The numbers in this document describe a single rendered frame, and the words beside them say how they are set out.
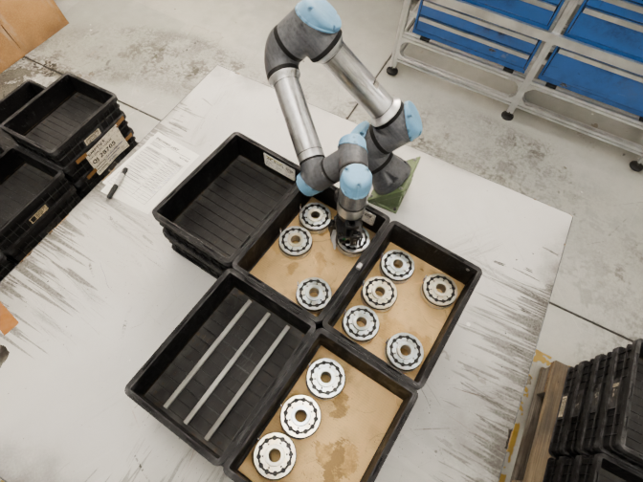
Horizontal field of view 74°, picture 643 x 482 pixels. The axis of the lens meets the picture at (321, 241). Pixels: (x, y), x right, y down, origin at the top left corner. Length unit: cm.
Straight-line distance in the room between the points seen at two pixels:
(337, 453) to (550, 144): 245
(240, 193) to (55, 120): 118
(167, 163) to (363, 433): 118
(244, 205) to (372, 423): 76
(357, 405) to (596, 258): 188
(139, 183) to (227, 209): 43
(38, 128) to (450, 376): 202
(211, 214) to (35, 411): 74
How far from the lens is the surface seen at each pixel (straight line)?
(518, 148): 301
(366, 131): 145
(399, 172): 151
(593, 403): 195
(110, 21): 378
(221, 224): 140
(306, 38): 126
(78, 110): 239
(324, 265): 131
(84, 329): 152
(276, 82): 129
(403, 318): 128
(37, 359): 155
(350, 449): 119
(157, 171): 174
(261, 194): 145
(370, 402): 121
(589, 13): 276
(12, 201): 233
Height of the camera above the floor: 201
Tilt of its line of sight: 61 degrees down
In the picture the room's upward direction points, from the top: 6 degrees clockwise
